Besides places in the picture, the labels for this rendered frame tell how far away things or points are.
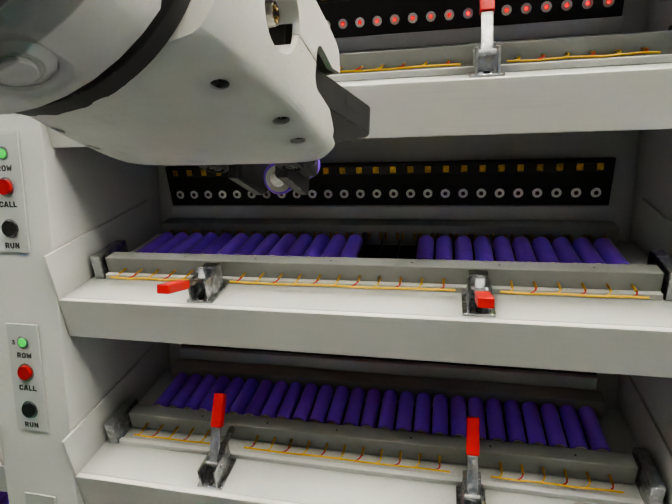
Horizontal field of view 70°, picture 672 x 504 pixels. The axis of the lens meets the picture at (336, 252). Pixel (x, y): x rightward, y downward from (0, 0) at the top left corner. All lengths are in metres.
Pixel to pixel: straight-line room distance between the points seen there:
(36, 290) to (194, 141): 0.44
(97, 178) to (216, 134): 0.47
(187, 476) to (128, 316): 0.19
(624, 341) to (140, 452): 0.52
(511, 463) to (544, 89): 0.36
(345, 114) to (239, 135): 0.05
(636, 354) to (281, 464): 0.37
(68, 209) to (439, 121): 0.40
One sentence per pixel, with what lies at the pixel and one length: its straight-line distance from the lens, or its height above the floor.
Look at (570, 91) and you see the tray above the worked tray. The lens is 0.43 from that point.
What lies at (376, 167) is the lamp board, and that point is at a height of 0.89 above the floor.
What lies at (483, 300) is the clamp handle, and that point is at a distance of 0.37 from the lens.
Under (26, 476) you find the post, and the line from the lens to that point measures 0.70.
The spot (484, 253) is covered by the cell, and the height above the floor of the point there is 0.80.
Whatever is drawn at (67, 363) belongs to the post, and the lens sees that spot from 0.61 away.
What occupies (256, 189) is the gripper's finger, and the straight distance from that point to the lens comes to 0.27.
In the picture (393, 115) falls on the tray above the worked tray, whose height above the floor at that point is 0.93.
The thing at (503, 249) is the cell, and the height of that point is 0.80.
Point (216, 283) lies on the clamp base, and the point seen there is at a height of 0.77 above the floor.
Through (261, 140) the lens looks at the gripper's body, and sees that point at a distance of 0.17.
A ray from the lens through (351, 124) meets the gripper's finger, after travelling 0.20.
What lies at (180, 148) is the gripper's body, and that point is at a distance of 0.19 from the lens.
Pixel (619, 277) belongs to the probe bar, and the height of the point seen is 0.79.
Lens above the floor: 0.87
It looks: 8 degrees down
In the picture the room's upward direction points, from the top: 1 degrees counter-clockwise
